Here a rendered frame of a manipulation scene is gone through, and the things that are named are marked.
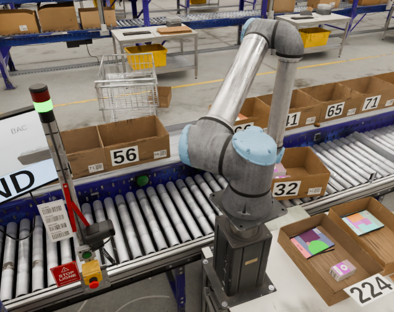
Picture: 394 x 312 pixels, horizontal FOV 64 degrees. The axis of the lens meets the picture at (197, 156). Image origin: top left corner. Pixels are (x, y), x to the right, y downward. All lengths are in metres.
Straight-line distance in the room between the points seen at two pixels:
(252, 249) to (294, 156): 1.02
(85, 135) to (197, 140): 1.16
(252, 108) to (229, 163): 1.47
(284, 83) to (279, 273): 0.87
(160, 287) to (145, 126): 1.13
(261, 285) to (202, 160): 0.69
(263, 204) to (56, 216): 0.76
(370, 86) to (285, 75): 1.85
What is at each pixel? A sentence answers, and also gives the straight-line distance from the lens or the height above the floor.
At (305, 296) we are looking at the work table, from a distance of 1.56.
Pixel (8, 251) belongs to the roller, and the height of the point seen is 0.75.
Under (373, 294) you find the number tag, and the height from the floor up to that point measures 0.86.
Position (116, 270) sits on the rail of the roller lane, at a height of 0.74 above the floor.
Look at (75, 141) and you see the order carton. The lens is 2.13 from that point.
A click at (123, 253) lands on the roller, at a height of 0.75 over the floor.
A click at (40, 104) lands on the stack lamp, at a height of 1.61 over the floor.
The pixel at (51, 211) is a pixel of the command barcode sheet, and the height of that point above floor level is 1.20.
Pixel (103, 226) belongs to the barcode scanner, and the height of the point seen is 1.09.
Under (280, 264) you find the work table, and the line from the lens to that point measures 1.62.
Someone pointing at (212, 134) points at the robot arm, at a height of 1.47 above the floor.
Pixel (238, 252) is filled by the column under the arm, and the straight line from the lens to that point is 1.25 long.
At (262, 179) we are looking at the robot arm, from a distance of 1.05.
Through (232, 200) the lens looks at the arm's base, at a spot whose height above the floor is 1.27.
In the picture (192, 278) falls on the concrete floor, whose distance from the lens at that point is 2.44.
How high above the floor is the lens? 2.02
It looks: 34 degrees down
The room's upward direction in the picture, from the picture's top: straight up
